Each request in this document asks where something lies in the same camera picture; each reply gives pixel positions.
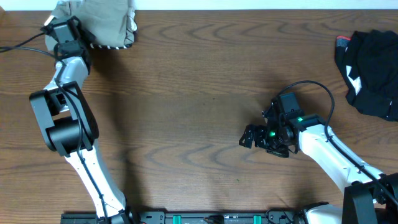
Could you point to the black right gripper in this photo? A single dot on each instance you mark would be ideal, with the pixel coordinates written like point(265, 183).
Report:
point(260, 141)

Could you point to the khaki green shorts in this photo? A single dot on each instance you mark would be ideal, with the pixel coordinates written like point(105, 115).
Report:
point(99, 21)

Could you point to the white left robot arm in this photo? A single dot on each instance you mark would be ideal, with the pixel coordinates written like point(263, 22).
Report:
point(69, 128)

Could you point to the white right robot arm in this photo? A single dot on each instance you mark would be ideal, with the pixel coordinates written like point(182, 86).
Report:
point(369, 195)

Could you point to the white black folded shirt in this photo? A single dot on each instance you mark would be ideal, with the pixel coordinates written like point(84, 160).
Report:
point(132, 31)

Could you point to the black garment with white marks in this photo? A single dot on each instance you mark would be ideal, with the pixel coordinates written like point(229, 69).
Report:
point(367, 62)

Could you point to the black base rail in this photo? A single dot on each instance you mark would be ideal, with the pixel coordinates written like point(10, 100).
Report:
point(272, 216)

